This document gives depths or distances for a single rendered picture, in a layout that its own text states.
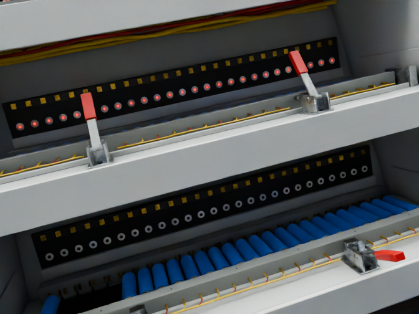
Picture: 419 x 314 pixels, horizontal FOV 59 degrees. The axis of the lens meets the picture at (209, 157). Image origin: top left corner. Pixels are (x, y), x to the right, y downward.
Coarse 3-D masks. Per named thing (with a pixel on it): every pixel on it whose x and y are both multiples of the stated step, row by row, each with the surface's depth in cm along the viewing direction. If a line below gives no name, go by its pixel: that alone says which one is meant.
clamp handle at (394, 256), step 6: (360, 246) 44; (360, 252) 44; (366, 252) 43; (372, 252) 42; (378, 252) 40; (384, 252) 39; (390, 252) 39; (396, 252) 38; (402, 252) 38; (378, 258) 40; (384, 258) 39; (390, 258) 38; (396, 258) 37; (402, 258) 37
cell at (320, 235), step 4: (304, 220) 56; (300, 224) 56; (304, 224) 55; (308, 224) 54; (312, 224) 54; (304, 228) 55; (308, 228) 54; (312, 228) 53; (316, 228) 53; (308, 232) 53; (312, 232) 52; (316, 232) 52; (320, 232) 51; (324, 232) 51; (312, 236) 52; (316, 236) 51; (320, 236) 50; (324, 236) 50
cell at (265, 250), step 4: (252, 236) 54; (256, 236) 54; (248, 240) 55; (252, 240) 53; (256, 240) 53; (260, 240) 52; (252, 244) 53; (256, 244) 52; (260, 244) 51; (264, 244) 51; (256, 248) 51; (260, 248) 51; (264, 248) 50; (268, 248) 50; (256, 252) 51; (260, 252) 50; (264, 252) 49; (268, 252) 49; (272, 252) 49; (260, 256) 50
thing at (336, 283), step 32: (320, 192) 61; (416, 192) 58; (224, 224) 58; (96, 256) 54; (128, 256) 55; (416, 256) 44; (256, 288) 45; (288, 288) 43; (320, 288) 42; (352, 288) 42; (384, 288) 43; (416, 288) 44
